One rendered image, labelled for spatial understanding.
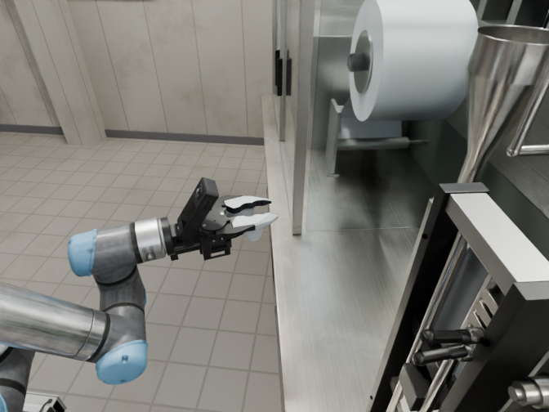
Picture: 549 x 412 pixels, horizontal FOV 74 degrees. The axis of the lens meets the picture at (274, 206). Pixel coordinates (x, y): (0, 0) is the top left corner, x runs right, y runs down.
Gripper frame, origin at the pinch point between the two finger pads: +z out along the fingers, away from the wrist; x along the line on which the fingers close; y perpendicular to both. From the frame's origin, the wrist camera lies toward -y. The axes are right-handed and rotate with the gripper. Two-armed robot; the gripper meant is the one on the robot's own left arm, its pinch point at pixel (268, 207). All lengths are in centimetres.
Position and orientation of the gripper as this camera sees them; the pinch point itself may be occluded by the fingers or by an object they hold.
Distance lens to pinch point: 70.5
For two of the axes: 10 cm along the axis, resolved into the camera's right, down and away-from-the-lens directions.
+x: 3.3, 6.7, -6.7
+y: -0.5, 7.1, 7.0
